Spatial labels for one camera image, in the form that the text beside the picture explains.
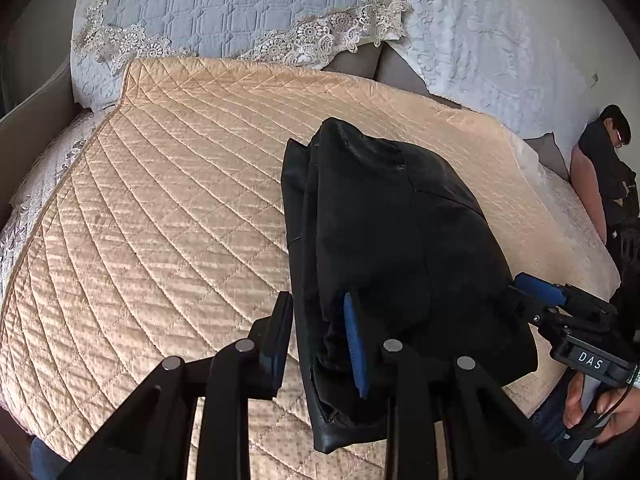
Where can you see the white lace seat cover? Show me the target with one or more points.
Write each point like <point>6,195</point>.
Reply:
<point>30,220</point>

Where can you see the blue quilted lace-trimmed cover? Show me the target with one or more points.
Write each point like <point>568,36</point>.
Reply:
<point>225,5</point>

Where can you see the beige quilted mat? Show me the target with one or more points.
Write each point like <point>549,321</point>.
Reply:
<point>150,210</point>

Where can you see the black leather garment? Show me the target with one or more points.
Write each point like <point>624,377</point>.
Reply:
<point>400,220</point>

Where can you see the white embroidered sofa cover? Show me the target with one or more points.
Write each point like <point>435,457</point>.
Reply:
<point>490,50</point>

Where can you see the beige sofa armrest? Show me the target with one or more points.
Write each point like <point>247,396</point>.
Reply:
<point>35,105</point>

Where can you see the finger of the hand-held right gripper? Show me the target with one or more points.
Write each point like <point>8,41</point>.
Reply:
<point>540,287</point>
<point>527,307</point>

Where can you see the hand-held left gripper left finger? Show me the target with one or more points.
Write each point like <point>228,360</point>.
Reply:
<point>280,340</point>

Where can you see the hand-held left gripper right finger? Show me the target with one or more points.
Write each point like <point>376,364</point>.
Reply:
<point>356,350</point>

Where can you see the person's right hand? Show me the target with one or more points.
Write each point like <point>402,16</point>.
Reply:
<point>620,410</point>

